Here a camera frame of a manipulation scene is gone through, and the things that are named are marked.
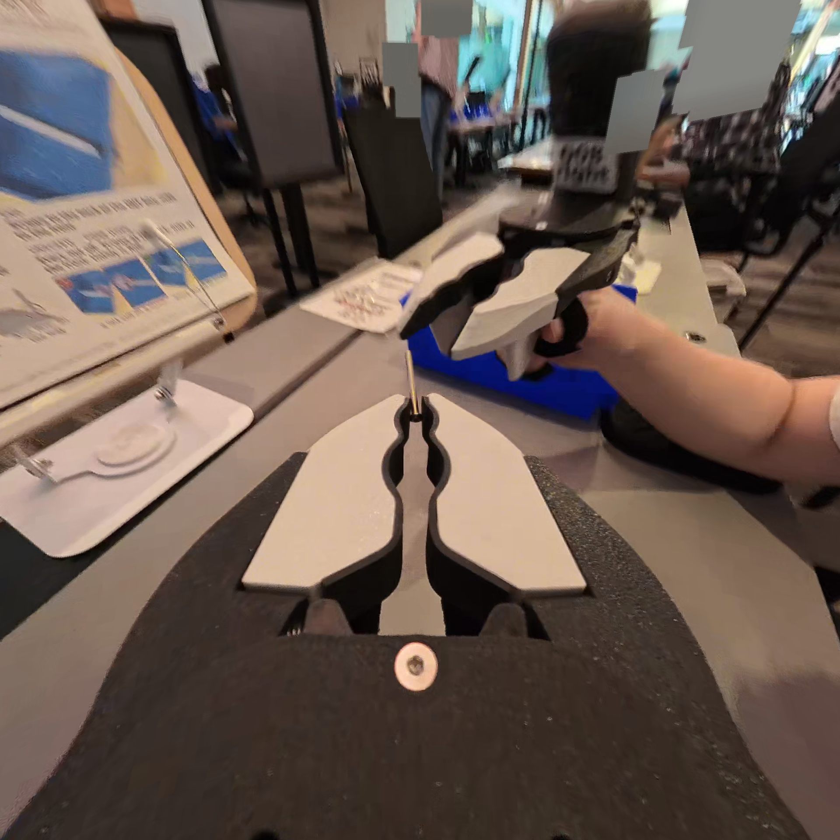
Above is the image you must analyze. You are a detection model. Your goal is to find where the person's right hand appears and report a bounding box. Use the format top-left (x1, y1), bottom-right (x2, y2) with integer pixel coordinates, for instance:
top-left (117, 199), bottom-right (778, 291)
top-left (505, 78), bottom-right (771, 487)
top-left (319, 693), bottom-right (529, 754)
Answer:
top-left (525, 287), bottom-right (651, 382)

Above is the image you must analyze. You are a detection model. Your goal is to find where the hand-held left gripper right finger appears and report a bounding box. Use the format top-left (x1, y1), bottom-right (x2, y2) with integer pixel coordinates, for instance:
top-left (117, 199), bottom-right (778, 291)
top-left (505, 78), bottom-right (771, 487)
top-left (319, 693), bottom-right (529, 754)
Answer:
top-left (421, 392), bottom-right (587, 634)

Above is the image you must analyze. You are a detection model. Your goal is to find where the printed instruction sheet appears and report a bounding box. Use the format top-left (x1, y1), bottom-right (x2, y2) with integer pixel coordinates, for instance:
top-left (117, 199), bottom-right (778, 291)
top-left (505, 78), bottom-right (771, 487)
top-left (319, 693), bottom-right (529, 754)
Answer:
top-left (0, 0), bottom-right (256, 411)

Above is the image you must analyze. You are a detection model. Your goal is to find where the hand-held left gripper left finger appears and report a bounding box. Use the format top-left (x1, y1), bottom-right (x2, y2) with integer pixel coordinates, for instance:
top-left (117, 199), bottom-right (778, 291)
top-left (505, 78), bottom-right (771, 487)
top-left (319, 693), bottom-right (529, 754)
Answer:
top-left (241, 394), bottom-right (411, 634)

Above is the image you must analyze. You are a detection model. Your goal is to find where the white cloth bag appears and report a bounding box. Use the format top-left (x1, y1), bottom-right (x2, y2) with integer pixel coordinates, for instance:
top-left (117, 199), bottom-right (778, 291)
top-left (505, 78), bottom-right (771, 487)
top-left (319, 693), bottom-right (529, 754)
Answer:
top-left (699, 258), bottom-right (748, 299)

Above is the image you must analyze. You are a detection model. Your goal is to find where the black office chair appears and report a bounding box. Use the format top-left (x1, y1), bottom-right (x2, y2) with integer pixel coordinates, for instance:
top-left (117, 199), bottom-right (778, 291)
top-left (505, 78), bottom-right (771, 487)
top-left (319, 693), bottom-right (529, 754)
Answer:
top-left (689, 98), bottom-right (840, 260)
top-left (341, 105), bottom-right (446, 260)

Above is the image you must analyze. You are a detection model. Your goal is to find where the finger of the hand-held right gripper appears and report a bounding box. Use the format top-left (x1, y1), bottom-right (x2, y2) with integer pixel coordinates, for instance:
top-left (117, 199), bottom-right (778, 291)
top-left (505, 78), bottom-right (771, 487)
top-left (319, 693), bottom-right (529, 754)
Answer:
top-left (451, 247), bottom-right (592, 383)
top-left (399, 231), bottom-right (506, 358)

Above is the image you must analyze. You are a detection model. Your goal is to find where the person's right forearm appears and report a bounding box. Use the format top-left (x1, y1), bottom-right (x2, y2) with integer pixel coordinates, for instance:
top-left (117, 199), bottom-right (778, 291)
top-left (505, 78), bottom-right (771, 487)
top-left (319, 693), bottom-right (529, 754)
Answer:
top-left (630, 318), bottom-right (837, 483)

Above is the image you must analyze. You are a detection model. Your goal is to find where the laminated barcode sheet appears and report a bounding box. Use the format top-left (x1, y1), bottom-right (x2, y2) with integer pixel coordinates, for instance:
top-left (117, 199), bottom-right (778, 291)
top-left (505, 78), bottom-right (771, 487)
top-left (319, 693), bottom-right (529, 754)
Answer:
top-left (300, 259), bottom-right (424, 334)

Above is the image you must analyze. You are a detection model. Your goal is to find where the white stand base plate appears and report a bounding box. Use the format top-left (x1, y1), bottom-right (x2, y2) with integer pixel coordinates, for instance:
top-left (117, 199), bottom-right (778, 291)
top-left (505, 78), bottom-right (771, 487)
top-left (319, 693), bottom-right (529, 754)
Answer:
top-left (0, 0), bottom-right (258, 559)

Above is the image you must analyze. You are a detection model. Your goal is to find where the black framed easel board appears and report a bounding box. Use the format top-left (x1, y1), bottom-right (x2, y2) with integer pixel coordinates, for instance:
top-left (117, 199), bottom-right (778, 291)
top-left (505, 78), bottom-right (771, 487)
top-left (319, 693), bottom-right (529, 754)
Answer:
top-left (200, 0), bottom-right (345, 299)
top-left (98, 16), bottom-right (221, 194)

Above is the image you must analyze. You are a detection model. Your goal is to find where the black floor stand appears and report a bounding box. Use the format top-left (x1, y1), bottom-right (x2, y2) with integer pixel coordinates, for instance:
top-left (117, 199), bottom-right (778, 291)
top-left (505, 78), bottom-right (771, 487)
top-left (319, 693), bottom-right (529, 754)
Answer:
top-left (738, 217), bottom-right (840, 352)

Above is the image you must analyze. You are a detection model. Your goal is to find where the row of distant blue bins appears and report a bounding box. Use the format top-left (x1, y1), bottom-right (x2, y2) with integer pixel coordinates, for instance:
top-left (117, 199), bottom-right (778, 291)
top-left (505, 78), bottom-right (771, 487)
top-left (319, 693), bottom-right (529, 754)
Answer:
top-left (446, 98), bottom-right (526, 129)

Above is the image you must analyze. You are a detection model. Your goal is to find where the blue striped jacket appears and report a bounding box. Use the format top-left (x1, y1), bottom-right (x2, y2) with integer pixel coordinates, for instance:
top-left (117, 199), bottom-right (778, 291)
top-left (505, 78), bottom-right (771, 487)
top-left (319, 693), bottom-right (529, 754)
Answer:
top-left (190, 66), bottom-right (238, 191)

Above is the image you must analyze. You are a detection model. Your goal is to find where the blue plastic bin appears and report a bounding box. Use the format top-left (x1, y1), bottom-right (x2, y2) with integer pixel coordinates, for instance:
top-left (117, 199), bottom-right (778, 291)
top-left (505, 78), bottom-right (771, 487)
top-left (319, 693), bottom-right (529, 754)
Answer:
top-left (406, 282), bottom-right (639, 421)

